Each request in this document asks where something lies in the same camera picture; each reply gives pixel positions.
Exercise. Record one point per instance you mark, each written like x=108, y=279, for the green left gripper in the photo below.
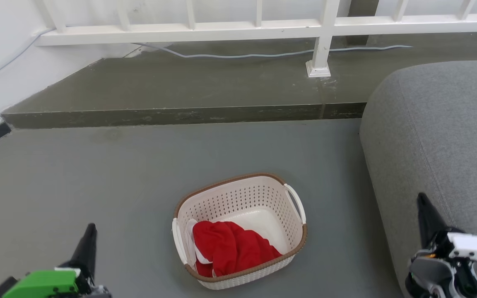
x=44, y=284

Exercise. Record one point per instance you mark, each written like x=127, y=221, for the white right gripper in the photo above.
x=476, y=248

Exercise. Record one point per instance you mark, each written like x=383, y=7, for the cream perforated plastic laundry basket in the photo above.
x=259, y=198

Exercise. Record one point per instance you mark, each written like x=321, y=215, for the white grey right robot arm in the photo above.
x=433, y=277

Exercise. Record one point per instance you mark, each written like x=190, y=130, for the grey fabric sofa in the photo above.
x=441, y=136

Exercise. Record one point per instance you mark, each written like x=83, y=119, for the white garment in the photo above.
x=190, y=238

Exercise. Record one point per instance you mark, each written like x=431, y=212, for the red garment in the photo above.
x=234, y=248

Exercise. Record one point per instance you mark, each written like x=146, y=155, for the raised dark concrete step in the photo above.
x=180, y=87

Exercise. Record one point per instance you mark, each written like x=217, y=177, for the white metal railing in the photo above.
x=222, y=31

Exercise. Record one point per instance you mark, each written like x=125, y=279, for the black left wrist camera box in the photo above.
x=6, y=287

